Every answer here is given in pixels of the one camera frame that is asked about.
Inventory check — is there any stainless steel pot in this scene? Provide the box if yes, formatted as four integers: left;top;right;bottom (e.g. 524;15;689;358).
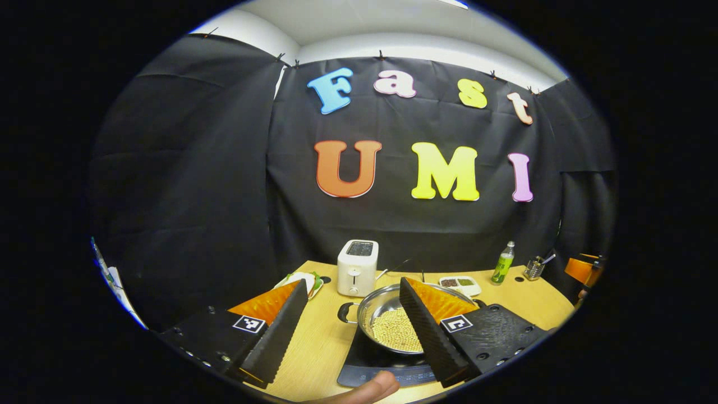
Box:
337;283;488;356

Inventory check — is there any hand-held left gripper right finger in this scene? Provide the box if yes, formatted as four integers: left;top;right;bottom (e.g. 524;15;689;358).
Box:
398;276;551;389

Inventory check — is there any black induction cooktop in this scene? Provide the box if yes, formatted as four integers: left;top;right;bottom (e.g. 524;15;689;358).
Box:
336;327;439;388

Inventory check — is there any small white plate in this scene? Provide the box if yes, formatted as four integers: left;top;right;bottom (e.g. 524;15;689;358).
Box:
273;272;325;301

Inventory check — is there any black backdrop cloth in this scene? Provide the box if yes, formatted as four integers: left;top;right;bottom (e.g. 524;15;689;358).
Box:
90;34;618;332

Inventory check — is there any toast sandwich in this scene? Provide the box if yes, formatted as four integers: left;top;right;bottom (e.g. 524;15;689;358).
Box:
283;273;323;297

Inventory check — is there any white toaster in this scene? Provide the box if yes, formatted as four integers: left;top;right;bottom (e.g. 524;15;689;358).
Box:
337;240;380;298

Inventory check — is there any white divided dish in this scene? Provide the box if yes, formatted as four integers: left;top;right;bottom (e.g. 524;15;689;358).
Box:
438;275;482;297

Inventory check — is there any large pile of soybeans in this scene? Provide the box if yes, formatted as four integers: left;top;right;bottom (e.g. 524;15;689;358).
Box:
370;307;425;354

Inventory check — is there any wire mesh utensil holder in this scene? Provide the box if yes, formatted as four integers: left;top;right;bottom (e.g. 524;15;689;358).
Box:
523;256;546;282

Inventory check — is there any green label drink bottle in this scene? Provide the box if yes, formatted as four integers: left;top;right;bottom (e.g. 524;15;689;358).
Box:
490;241;516;286

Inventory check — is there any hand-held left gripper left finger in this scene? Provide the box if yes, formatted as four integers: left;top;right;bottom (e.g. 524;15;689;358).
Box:
158;278;310;389

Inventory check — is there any white toaster cable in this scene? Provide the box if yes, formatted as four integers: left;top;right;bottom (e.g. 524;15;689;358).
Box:
379;259;412;280

